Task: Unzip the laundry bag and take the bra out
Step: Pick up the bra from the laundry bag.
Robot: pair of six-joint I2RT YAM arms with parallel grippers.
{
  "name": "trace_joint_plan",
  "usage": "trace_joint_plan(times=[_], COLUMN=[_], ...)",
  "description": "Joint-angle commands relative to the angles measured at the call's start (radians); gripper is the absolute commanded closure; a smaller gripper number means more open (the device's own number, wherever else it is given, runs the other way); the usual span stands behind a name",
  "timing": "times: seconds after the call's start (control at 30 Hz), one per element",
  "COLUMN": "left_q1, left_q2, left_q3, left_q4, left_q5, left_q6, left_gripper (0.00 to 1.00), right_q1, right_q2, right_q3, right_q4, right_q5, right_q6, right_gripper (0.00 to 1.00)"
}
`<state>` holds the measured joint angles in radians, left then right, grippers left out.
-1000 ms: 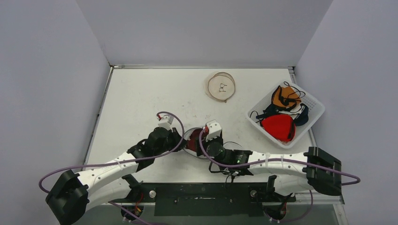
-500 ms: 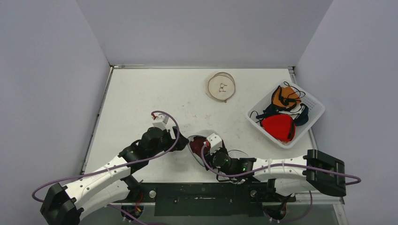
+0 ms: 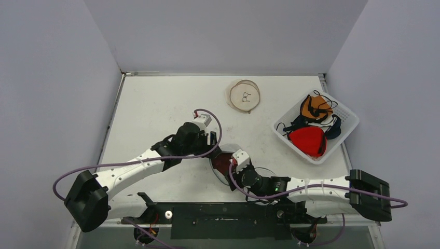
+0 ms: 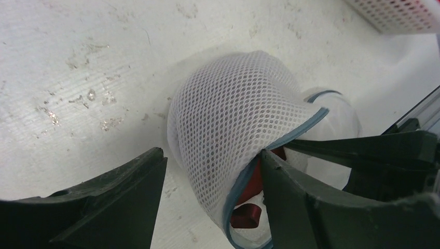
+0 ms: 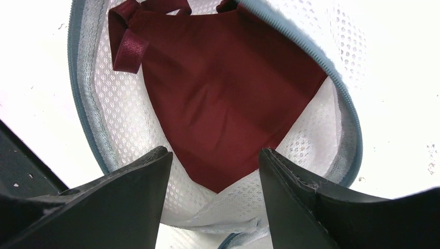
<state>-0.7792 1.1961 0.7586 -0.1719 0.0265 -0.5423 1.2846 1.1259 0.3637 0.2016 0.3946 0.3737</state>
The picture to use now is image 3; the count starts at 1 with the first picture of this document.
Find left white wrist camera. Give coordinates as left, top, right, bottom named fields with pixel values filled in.
left=191, top=114, right=212, bottom=131

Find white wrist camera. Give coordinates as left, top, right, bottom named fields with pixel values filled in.
left=232, top=149, right=251, bottom=173
left=191, top=114, right=212, bottom=131

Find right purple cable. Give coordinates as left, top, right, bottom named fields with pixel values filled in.
left=228, top=163, right=408, bottom=210

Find white plastic basket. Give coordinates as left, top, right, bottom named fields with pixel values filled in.
left=271, top=89, right=360, bottom=165

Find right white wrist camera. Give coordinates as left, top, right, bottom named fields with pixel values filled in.
left=232, top=149, right=251, bottom=173

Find orange bra black straps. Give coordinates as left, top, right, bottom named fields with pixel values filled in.
left=299, top=90, right=339, bottom=125

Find blue-trim mesh laundry bag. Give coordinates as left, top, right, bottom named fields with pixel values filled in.
left=210, top=144, right=273, bottom=191

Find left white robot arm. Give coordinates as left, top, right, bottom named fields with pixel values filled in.
left=64, top=122, right=222, bottom=232

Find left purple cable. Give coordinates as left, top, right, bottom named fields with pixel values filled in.
left=52, top=108, right=223, bottom=202

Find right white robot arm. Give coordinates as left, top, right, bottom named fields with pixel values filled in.
left=227, top=162, right=392, bottom=223

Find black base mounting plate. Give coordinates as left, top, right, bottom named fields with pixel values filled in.
left=128, top=202, right=327, bottom=240

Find purple cable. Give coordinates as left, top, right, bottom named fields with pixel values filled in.
left=52, top=108, right=223, bottom=202
left=228, top=163, right=408, bottom=210

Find maroon satin bra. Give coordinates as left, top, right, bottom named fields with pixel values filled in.
left=211, top=152, right=233, bottom=174

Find navy blue bra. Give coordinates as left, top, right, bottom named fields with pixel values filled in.
left=283, top=114, right=342, bottom=140

